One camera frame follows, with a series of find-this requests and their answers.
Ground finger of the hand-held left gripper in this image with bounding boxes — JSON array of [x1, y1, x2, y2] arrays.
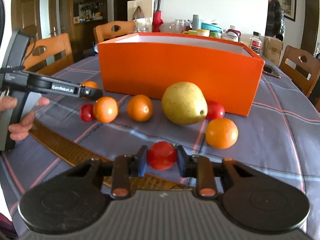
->
[[80, 86, 103, 101]]

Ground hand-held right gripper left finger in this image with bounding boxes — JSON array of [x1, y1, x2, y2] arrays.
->
[[66, 145, 148, 200]]

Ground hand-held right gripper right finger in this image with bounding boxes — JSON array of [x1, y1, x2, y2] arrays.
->
[[176, 145, 260, 198]]

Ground orange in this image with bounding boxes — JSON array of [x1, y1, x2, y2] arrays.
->
[[205, 118, 239, 150], [127, 94, 154, 122], [93, 96, 119, 124], [81, 81, 100, 90]]

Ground yellow pear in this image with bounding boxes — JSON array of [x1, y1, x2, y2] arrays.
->
[[161, 81, 208, 126]]

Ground orange cardboard box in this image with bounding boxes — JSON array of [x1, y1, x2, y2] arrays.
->
[[97, 32, 265, 117]]

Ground person's left hand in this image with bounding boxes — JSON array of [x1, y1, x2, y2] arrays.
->
[[0, 96, 50, 142]]

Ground wooden chair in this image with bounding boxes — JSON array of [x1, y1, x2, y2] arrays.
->
[[279, 45, 320, 97], [24, 32, 74, 75], [94, 21, 137, 44]]

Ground long wooden ruler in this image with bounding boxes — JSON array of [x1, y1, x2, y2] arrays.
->
[[30, 120, 194, 192]]

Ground brown wooden door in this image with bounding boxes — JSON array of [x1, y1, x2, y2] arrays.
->
[[11, 0, 73, 63]]

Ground dark wooden shelf cabinet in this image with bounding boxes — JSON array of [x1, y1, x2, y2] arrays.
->
[[72, 0, 108, 60]]

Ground blue plaid tablecloth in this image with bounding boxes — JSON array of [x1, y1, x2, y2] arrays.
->
[[0, 55, 320, 240]]

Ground white paper bag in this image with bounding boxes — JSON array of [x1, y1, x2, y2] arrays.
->
[[127, 0, 155, 33]]

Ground red umbrella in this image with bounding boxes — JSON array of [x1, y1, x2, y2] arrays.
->
[[150, 0, 164, 33]]

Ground glass jar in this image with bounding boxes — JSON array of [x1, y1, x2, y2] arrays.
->
[[175, 19, 187, 33]]

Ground grey tall tumbler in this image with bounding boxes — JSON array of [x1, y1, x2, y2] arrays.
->
[[192, 14, 202, 30]]

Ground smartphone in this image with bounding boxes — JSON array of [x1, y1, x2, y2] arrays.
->
[[263, 64, 281, 78]]

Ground teal bowl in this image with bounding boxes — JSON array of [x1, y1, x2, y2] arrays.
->
[[201, 22, 223, 32]]

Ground purple supplement bottle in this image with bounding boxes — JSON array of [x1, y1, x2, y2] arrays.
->
[[226, 25, 242, 42]]

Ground brown cardboard box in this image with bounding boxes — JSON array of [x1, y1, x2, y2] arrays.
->
[[264, 35, 284, 65]]

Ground hanging coats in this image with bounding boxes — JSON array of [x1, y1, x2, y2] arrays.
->
[[265, 0, 285, 40]]

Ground dark door frame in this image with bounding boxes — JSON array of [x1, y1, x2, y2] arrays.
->
[[305, 0, 320, 53]]

